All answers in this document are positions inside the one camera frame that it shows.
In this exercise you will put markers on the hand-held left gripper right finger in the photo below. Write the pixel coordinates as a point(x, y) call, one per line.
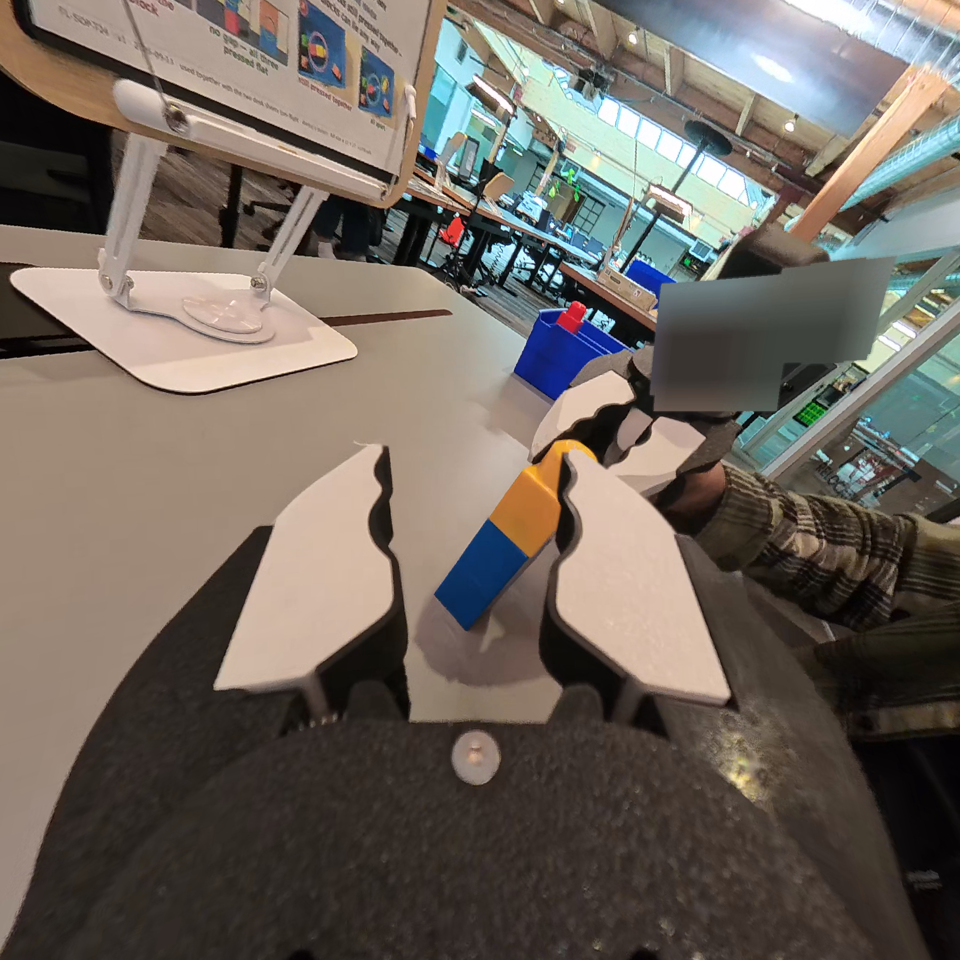
point(637, 592)

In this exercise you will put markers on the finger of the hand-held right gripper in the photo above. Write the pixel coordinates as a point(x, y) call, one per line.
point(660, 450)
point(577, 409)

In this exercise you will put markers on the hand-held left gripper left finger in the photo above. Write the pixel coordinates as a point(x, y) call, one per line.
point(315, 585)

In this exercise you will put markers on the blue plastic bin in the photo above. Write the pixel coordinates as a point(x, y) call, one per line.
point(555, 360)
point(649, 277)

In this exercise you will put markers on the pile of colourful mega blocks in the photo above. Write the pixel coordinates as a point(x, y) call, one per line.
point(572, 316)

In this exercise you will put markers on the yellow mega block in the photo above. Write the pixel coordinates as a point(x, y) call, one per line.
point(525, 510)

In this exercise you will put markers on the blue mega block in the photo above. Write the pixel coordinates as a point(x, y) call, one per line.
point(480, 577)

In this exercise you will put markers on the person's right forearm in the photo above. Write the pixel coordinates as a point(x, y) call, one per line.
point(825, 547)

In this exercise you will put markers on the person's right hand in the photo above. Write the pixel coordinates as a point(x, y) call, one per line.
point(694, 506)

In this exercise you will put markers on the long wooden desk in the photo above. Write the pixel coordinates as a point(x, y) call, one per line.
point(525, 225)

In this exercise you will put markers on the red chair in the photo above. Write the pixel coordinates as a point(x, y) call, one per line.
point(452, 231)

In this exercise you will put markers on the white display stand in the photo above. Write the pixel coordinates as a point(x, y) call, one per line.
point(225, 360)

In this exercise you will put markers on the black pendant lamp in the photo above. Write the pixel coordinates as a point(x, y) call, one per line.
point(709, 135)

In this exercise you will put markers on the instruction display screen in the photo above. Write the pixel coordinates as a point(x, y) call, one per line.
point(225, 45)

